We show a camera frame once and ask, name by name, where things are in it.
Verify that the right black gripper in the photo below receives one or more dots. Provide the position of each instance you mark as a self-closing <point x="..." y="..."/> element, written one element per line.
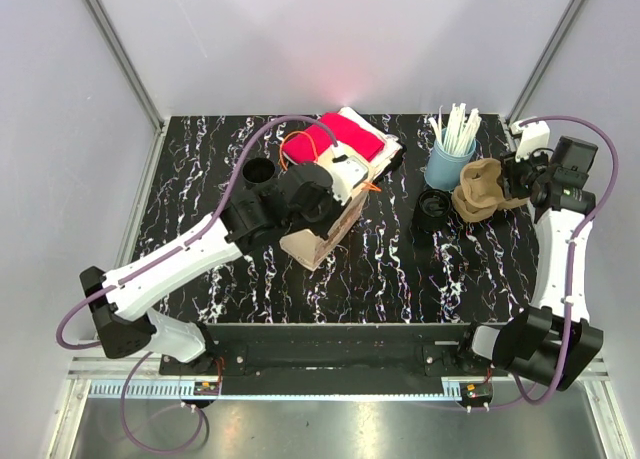
<point x="510" y="170"/>

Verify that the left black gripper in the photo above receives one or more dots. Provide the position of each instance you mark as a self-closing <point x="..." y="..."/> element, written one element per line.
<point x="337" y="209"/>

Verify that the black coffee cup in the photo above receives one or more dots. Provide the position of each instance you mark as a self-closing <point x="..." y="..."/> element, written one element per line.
<point x="258" y="178"/>

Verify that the cardboard cup carrier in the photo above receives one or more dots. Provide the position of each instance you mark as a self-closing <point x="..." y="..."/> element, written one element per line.
<point x="473" y="214"/>
<point x="480" y="184"/>

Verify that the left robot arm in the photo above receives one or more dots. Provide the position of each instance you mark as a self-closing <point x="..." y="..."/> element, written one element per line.
<point x="307" y="196"/>

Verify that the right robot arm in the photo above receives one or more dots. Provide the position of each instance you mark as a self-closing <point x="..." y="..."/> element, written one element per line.
<point x="551" y="341"/>

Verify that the blue straw holder cup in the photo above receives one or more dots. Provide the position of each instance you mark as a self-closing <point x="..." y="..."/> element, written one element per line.
<point x="443" y="170"/>

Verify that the black cup lid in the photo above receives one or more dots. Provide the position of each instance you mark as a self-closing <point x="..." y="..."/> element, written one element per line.
<point x="432" y="210"/>

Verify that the red folded cloth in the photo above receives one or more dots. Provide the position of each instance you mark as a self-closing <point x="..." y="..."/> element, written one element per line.
<point x="314" y="144"/>

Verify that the stack of napkins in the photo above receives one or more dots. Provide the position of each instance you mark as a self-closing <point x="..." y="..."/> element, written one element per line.
<point x="391" y="155"/>

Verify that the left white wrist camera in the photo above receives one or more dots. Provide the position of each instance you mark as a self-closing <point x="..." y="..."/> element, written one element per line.
<point x="347" y="172"/>

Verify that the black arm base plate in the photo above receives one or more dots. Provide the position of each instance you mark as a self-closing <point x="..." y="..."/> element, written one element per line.
<point x="395" y="360"/>

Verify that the aluminium frame rail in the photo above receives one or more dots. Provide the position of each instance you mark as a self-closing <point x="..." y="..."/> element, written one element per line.
<point x="314" y="413"/>

